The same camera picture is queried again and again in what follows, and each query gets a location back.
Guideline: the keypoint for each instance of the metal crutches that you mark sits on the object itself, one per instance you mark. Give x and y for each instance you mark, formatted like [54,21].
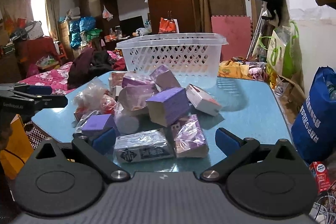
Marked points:
[256,32]

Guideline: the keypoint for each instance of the yellow printed cloth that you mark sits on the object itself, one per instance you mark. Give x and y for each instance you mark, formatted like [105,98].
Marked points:
[232,70]

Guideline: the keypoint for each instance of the blue shopping bag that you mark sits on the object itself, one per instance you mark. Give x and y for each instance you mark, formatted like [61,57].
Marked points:
[317,121]

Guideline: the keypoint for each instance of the pink foam mat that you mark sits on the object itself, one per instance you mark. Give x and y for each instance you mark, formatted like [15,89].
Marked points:
[231,35]

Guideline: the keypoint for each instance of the orange and white plastic bag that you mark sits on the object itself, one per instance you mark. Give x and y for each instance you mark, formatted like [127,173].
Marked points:
[168,26]

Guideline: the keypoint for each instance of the small hanging plastic bag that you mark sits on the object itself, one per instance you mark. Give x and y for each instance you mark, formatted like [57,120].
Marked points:
[107,14]

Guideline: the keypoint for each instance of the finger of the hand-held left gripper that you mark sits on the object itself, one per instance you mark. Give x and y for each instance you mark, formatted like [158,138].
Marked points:
[39,90]
[50,102]

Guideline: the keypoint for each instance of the large purple tissue pack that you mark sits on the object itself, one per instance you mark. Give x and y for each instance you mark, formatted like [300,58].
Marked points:
[168,106]

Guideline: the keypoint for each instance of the white plastic basket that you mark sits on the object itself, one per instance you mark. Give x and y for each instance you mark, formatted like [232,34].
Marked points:
[170,56]

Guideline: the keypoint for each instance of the black television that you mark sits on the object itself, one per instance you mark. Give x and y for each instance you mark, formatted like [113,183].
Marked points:
[131,26]

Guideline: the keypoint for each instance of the checkered cloth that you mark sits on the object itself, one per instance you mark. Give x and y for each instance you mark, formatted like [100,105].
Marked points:
[35,134]

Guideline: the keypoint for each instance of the window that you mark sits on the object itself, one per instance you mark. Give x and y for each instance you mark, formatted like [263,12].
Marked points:
[39,16]

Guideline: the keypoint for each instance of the pink floral blanket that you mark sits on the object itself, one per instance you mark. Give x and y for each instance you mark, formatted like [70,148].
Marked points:
[50,77]

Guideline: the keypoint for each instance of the green and white tote bag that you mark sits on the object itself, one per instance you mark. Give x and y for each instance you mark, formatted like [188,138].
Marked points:
[281,50]

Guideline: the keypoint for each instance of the lilac tissue pack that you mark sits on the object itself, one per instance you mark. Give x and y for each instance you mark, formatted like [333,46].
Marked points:
[166,77]

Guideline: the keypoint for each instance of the blue plastic bags bundle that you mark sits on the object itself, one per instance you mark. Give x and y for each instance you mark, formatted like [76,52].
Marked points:
[81,29]

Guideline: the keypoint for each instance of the white and red box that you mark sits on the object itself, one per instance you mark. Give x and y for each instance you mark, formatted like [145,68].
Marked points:
[203,99]

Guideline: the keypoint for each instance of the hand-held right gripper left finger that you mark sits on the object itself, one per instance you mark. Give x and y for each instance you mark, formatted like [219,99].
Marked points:
[103,140]

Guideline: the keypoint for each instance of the dark clothes pile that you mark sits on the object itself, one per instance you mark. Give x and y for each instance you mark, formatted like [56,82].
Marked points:
[89,66]

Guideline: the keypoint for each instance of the grey printed box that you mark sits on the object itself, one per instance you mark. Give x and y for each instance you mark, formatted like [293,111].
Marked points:
[143,146]

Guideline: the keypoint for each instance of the pink beige tissue pack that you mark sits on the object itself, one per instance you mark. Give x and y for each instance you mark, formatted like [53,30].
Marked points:
[134,98]

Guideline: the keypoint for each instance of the white paper roll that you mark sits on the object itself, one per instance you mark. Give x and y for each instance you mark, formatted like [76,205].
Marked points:
[127,120]

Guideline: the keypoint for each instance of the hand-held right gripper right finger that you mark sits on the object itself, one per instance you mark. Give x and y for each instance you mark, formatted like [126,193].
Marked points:
[227,139]

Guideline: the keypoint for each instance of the clear bag with red contents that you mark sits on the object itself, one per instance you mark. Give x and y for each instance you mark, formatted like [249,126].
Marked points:
[95,98]

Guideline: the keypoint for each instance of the red medicine box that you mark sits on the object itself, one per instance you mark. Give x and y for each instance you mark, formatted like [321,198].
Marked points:
[320,176]

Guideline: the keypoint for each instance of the red covered cabinet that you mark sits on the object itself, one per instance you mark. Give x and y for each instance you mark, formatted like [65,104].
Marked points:
[36,53]

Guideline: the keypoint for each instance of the small purple cube box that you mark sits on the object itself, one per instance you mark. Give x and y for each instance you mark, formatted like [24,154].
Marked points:
[98,124]

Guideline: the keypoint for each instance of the beige curtain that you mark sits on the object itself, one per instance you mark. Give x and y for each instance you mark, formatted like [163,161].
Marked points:
[52,14]

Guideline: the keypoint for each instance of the yellow paper bag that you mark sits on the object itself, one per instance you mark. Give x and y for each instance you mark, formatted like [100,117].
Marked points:
[15,150]

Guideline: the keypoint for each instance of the brown paper bag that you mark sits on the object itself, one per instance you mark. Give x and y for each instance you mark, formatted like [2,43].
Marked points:
[291,98]

